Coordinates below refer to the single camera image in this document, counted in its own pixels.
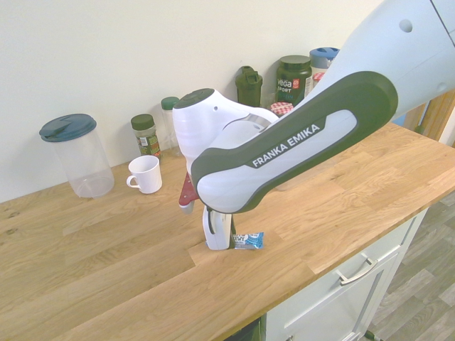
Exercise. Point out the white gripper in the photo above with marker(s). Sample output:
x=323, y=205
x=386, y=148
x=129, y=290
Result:
x=217, y=231

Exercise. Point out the blue protein bar wrapper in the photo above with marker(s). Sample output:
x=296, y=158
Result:
x=250, y=240

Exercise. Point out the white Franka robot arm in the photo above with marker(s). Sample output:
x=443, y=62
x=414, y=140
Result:
x=291, y=149

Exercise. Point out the dark green Vega protein tub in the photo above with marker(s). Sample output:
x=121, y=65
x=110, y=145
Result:
x=293, y=83

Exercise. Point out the white ceramic mug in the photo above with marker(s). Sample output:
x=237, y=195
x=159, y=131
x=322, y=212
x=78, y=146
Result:
x=146, y=174

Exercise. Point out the white kitchen cabinet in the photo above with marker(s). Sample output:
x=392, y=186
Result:
x=341, y=305

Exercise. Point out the spice jar dark green lid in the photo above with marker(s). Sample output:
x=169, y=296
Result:
x=146, y=136

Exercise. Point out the clear bottle green cap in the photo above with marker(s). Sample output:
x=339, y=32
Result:
x=167, y=120

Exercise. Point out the glass jar red checkered lid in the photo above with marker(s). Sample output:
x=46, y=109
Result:
x=318, y=79
x=281, y=107

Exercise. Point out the dark green shaker bottle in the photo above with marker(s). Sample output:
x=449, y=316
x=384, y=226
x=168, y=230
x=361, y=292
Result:
x=249, y=89

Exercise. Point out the clear pitcher teal lid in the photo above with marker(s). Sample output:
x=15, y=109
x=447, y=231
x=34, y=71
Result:
x=81, y=160

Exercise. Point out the clear canister blue lid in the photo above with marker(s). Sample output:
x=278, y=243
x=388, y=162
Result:
x=321, y=58

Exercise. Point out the red grey wrist camera mount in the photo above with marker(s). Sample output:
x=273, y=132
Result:
x=186, y=193

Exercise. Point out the wooden door frame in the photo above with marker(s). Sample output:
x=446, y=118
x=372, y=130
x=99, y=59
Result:
x=439, y=117

